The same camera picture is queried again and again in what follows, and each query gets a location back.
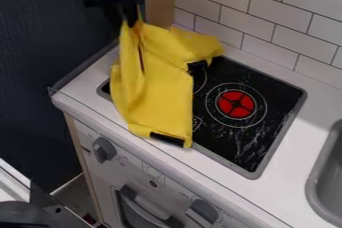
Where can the toy sink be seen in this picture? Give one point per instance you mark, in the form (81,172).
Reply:
(327,178)

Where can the toy stove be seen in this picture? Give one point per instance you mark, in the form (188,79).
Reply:
(242,112)

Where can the yellow cloth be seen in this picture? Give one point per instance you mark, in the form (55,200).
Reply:
(153,92)

